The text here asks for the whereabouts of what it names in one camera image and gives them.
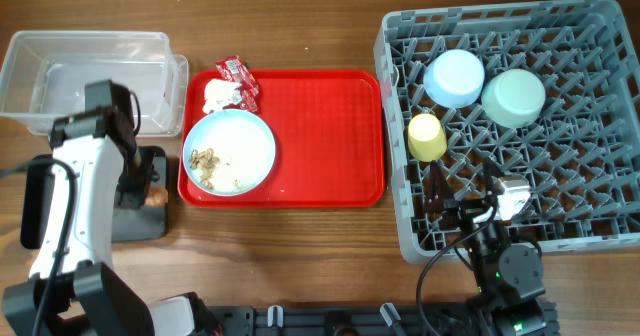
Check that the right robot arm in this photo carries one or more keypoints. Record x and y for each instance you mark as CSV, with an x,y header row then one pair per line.
x,y
508,269

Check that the light blue saucer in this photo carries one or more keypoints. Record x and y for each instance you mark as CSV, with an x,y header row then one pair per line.
x,y
454,79

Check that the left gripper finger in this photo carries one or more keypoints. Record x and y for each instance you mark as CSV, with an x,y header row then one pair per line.
x,y
130,192
147,170

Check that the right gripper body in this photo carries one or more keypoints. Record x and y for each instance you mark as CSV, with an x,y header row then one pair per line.
x,y
467,211

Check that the black waste tray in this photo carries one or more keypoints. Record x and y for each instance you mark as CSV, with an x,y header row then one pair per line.
x,y
128,224

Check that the clear plastic bin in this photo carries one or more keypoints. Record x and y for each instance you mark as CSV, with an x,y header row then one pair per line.
x,y
44,74

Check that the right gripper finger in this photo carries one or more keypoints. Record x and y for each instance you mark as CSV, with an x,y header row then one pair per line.
x,y
491,178
441,198

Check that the yellow cup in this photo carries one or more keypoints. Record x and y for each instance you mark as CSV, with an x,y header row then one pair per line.
x,y
426,138

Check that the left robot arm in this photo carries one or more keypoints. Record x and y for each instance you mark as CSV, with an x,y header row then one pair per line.
x,y
97,166

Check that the orange carrot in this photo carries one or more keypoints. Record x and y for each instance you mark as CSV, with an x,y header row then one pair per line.
x,y
156,197

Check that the large light blue plate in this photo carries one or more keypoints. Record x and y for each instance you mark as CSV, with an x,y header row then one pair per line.
x,y
244,144

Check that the red serving tray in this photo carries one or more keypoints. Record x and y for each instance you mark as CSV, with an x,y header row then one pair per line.
x,y
327,125

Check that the mint green bowl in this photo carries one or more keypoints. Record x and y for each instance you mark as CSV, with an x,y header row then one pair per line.
x,y
514,98

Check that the peanut shells pile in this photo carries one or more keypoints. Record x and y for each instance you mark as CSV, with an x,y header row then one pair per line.
x,y
205,162

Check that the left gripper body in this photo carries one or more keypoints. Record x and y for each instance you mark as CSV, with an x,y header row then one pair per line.
x,y
133,164

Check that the white tissue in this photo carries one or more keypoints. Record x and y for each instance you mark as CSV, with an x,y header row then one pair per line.
x,y
220,93

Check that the grey dishwasher rack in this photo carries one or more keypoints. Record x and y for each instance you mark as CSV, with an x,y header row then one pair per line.
x,y
581,156

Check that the red snack wrapper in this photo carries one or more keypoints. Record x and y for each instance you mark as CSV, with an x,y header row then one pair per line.
x,y
232,69

